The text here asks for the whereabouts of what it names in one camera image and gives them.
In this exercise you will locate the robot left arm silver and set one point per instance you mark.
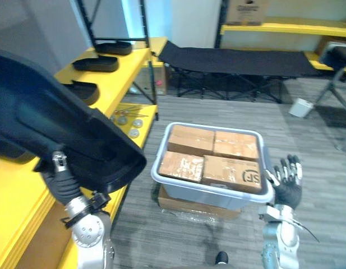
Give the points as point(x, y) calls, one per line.
point(88, 232)

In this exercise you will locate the printed cardboard box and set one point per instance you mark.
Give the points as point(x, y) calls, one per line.
point(245, 12)

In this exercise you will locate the cardboard box with SF logo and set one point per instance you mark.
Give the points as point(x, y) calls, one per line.
point(231, 173)

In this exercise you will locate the plain brown cardboard box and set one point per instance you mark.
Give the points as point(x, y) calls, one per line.
point(191, 138)
point(235, 145)

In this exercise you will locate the cardboard box with torn tape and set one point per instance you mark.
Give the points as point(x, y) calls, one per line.
point(181, 166)

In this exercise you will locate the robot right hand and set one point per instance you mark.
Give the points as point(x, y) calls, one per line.
point(287, 193)

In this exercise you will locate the black folding cot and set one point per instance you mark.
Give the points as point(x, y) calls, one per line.
point(231, 60)

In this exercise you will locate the robot right arm silver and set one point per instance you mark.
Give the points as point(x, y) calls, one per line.
point(279, 238)

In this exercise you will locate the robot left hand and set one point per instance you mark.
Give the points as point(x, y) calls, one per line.
point(62, 187)

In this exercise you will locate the black plastic housing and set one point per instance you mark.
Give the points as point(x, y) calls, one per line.
point(85, 92)
point(97, 64)
point(114, 47)
point(63, 126)

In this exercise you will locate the cardboard box with red sticker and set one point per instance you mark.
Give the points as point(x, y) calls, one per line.
point(160, 81)

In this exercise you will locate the robot dark foot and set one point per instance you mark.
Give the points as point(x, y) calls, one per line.
point(222, 257)

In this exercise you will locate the clear bubble wrap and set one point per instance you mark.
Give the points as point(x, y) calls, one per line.
point(195, 216)

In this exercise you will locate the grey plastic bin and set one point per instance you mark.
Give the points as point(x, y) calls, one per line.
point(206, 193)

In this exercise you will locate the yellow wall shelf unit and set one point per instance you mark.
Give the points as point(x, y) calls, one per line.
point(287, 28)

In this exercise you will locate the small white box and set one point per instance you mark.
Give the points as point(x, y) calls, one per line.
point(300, 107)

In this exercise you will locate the grey folding stand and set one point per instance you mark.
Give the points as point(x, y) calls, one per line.
point(338, 59)

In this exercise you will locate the round metal disc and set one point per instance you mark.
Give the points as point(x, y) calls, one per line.
point(138, 123)
point(122, 120)
point(134, 133)

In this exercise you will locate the yellow shelf unit black posts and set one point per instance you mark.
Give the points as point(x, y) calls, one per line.
point(125, 73)

